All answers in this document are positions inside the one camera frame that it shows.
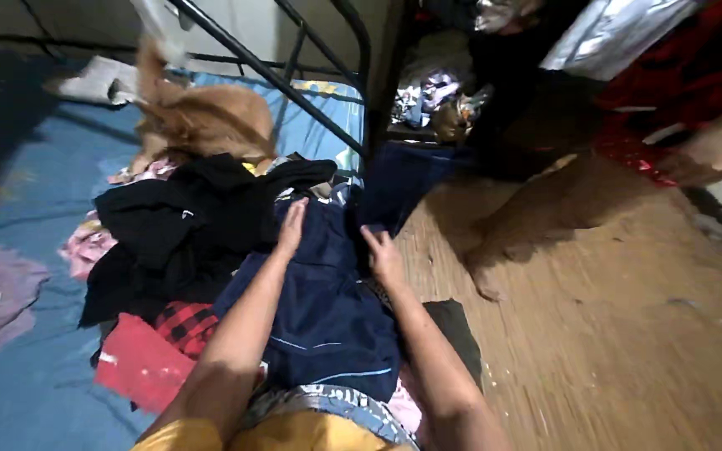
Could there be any person's left hand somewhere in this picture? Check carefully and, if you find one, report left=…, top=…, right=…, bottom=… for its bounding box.
left=277, top=197, right=310, bottom=259

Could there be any person's right hand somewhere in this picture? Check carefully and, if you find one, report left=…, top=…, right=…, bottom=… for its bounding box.
left=360, top=225, right=405, bottom=289

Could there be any navy blue garment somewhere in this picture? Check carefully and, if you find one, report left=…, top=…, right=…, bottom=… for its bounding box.
left=212, top=142, right=476, bottom=403

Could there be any person's left forearm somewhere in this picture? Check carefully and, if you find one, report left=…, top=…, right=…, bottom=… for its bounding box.
left=138, top=249, right=292, bottom=446

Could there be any person's right forearm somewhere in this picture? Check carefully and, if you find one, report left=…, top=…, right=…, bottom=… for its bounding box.
left=384, top=276, right=514, bottom=451

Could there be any brown dog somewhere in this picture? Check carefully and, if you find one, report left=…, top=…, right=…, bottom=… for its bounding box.
left=129, top=36, right=278, bottom=177

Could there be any pile of mixed clothes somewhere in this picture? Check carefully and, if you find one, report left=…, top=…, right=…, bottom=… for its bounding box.
left=58, top=152, right=483, bottom=434

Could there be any dark shelf with clothes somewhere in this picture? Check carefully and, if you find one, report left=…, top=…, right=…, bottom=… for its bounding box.
left=383, top=0, right=493, bottom=148

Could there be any person's body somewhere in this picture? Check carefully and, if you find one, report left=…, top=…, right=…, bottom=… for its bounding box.
left=130, top=412, right=413, bottom=451

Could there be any crumpled white cloth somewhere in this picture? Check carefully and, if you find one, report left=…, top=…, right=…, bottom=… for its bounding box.
left=46, top=56, right=140, bottom=106

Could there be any blue mattress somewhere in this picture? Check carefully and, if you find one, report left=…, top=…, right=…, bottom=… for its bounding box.
left=0, top=53, right=365, bottom=451

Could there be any shiny silver sheet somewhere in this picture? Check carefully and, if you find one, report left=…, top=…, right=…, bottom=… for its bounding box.
left=540, top=0, right=708, bottom=81

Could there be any black metal bed frame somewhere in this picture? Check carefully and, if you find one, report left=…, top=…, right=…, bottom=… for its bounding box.
left=0, top=0, right=373, bottom=159

